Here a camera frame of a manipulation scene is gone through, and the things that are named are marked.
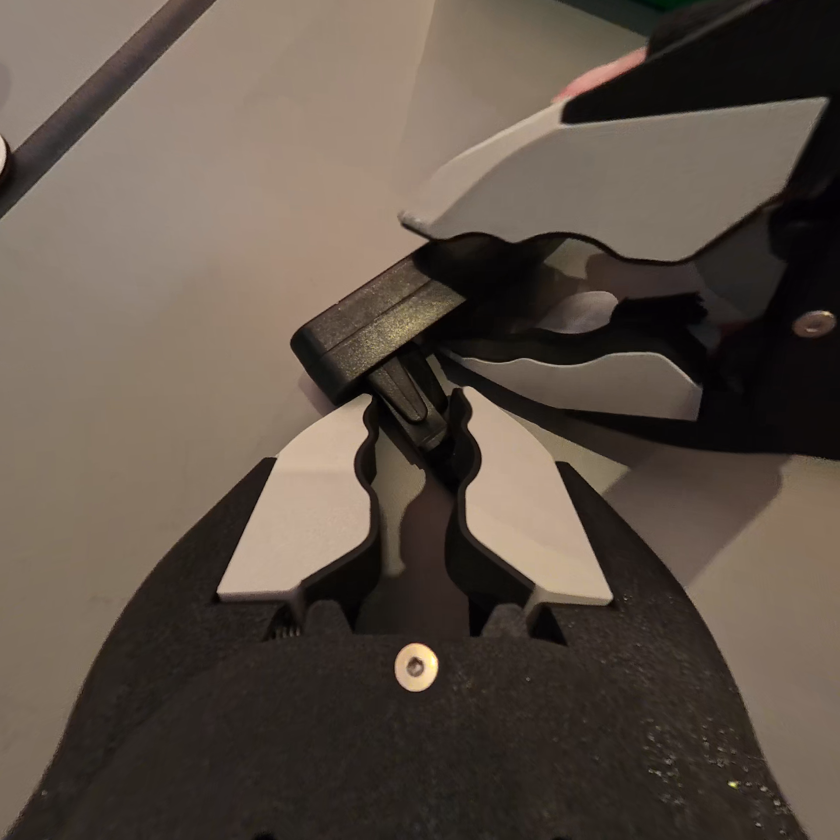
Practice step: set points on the document holder with white base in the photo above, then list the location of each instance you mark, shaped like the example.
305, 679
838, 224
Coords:
3, 157

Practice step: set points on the person's right hand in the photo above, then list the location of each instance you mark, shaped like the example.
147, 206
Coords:
597, 79

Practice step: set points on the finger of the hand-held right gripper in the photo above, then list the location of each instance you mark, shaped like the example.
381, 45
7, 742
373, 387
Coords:
623, 387
623, 177

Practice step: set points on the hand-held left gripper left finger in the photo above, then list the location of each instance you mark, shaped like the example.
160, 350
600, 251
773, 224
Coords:
295, 518

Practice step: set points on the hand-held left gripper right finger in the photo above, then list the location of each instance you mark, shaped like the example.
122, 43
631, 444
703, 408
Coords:
531, 525

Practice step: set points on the black power strip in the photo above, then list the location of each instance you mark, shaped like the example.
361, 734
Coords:
374, 328

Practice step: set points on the green plastic bin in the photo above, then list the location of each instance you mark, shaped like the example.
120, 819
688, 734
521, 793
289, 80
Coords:
669, 4

